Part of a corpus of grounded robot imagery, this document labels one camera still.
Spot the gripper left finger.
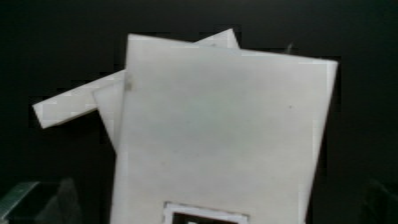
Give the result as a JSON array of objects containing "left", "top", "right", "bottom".
[{"left": 0, "top": 178, "right": 84, "bottom": 224}]

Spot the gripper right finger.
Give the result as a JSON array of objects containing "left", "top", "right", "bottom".
[{"left": 361, "top": 180, "right": 398, "bottom": 224}]

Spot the white cabinet body box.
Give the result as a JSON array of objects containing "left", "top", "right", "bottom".
[{"left": 33, "top": 28, "right": 242, "bottom": 151}]

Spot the white cabinet top block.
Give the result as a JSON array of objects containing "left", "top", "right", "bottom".
[{"left": 111, "top": 35, "right": 338, "bottom": 224}]

